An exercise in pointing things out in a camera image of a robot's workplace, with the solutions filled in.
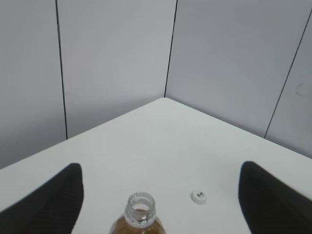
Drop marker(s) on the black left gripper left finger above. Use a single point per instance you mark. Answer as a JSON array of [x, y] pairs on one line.
[[53, 208]]

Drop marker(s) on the peach oolong tea bottle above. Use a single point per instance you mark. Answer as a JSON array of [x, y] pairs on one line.
[[139, 216]]

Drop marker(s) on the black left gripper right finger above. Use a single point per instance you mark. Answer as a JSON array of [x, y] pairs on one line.
[[270, 206]]

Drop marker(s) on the white bottle cap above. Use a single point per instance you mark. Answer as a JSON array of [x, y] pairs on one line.
[[198, 197]]

